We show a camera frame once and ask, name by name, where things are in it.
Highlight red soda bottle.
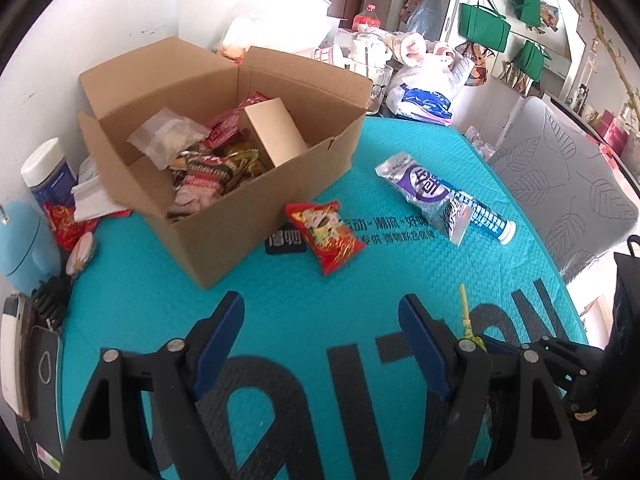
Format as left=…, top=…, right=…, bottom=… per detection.
left=352, top=4, right=383, bottom=33

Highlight glass mug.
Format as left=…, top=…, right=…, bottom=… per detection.
left=367, top=62, right=396, bottom=115

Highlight red white paper cup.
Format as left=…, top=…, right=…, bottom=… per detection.
left=312, top=45, right=347, bottom=67

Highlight white-lidded blue jar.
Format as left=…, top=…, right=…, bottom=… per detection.
left=21, top=138, right=78, bottom=206

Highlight white folded papers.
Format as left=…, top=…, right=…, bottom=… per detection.
left=72, top=180, right=131, bottom=222

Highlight clear plastic snack bag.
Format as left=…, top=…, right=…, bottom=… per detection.
left=126, top=107, right=211, bottom=168

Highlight blue white tube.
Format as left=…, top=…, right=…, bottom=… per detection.
left=450, top=190, right=517, bottom=246

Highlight white flat device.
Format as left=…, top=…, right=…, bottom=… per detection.
left=0, top=295, right=33, bottom=421

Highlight clear bag of food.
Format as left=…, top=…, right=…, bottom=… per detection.
left=217, top=15, right=271, bottom=63

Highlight black flat device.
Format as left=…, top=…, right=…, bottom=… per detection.
left=27, top=325, right=66, bottom=461

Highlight patterned tote bag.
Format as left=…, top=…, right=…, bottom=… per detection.
left=455, top=42, right=496, bottom=86

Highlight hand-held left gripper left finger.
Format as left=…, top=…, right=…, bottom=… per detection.
left=62, top=291, right=246, bottom=480

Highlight blue white plastic bag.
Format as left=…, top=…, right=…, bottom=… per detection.
left=385, top=55, right=473, bottom=127

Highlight white small appliance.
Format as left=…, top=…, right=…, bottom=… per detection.
left=347, top=32, right=393, bottom=68

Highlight green vine plant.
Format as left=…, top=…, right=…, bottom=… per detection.
left=587, top=0, right=640, bottom=126

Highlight silver black print packet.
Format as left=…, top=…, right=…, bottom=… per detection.
left=430, top=195, right=473, bottom=246

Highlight black hair comb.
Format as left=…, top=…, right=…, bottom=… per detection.
left=31, top=275, right=73, bottom=333

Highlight pile of snack packets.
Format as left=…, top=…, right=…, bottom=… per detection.
left=167, top=140, right=266, bottom=218

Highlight light blue plush object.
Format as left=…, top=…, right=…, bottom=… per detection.
left=0, top=199, right=63, bottom=293

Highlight large red snack bag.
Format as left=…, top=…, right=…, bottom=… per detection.
left=205, top=91, right=271, bottom=148

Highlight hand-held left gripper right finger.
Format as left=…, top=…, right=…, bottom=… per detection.
left=398, top=294, right=583, bottom=480

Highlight teal foam mat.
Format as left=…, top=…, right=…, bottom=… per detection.
left=60, top=115, right=588, bottom=480

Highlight grey leaf pattern cushion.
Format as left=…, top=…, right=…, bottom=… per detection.
left=487, top=96, right=640, bottom=286

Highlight clear blue hanging bag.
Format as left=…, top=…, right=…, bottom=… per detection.
left=405, top=0, right=446, bottom=36

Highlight large green tote bag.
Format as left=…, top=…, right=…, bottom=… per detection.
left=457, top=0, right=512, bottom=53

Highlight small round pink item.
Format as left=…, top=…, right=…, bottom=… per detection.
left=65, top=232, right=98, bottom=278

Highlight brown cardboard box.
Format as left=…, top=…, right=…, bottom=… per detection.
left=77, top=36, right=373, bottom=291

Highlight red patterned packet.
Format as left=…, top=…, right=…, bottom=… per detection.
left=44, top=201, right=96, bottom=251

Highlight small plain cardboard box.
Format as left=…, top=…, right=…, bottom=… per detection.
left=237, top=97, right=308, bottom=168

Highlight purple silver snack packet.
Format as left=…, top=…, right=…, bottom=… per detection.
left=375, top=152, right=453, bottom=218

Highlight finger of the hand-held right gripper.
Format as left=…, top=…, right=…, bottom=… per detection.
left=481, top=336, right=523, bottom=378
left=535, top=335, right=608, bottom=401

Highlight small red yellow snack packet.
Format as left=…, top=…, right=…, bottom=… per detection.
left=284, top=200, right=367, bottom=277

